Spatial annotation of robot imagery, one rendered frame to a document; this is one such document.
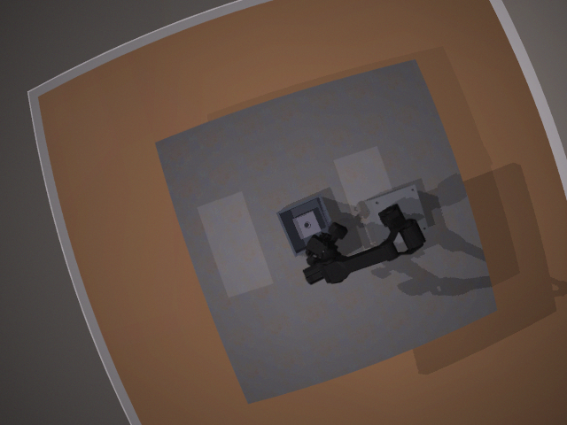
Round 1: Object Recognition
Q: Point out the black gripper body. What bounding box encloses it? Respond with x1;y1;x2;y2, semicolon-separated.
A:
307;222;348;266

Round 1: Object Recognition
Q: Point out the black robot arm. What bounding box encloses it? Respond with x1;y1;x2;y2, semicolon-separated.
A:
303;204;426;285

